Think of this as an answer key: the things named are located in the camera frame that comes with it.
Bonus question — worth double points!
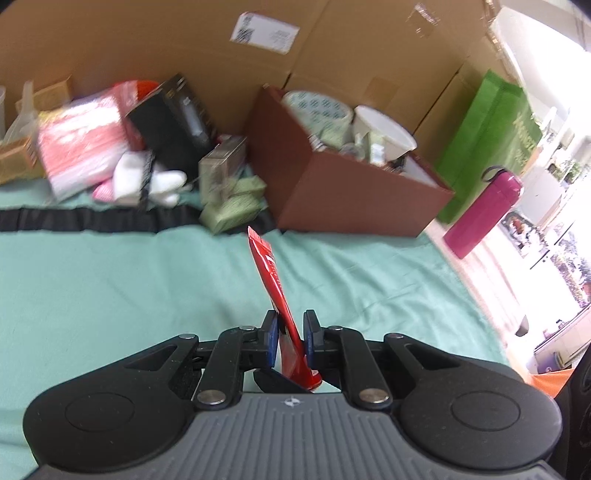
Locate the red packet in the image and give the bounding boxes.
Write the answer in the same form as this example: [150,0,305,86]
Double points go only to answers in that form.
[247,227,322,391]

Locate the olive green small box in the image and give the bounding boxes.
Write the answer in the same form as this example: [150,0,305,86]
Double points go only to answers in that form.
[199,194,262,234]

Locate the silver long carton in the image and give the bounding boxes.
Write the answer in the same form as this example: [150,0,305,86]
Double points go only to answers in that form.
[198,135,247,205]

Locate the brown storage box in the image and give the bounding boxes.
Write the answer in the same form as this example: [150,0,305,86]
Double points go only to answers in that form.
[245,85,454,237]

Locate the black fabric strip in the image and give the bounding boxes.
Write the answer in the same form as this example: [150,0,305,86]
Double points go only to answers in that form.
[0,205,202,234]

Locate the white cloth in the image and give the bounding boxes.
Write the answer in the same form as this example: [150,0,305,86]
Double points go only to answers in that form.
[112,152,187,207]

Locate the magenta water bottle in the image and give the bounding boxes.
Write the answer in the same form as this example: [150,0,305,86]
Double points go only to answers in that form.
[444,165,523,259]

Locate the white paper cup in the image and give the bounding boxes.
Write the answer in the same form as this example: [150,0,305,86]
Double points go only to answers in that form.
[353,105,417,160]

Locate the black charger box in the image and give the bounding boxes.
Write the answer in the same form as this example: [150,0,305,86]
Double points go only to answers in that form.
[126,73,216,181]

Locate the pink white plastic bags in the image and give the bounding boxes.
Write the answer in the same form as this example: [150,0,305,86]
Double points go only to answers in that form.
[37,90,129,201]

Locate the green fabric bag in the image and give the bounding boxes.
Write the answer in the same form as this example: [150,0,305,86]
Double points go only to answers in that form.
[436,71,542,224]

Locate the gold patterned box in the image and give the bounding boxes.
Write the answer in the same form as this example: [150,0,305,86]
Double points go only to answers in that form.
[0,137,46,185]

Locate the large cardboard box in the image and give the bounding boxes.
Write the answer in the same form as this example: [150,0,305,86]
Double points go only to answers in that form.
[1,1,519,133]

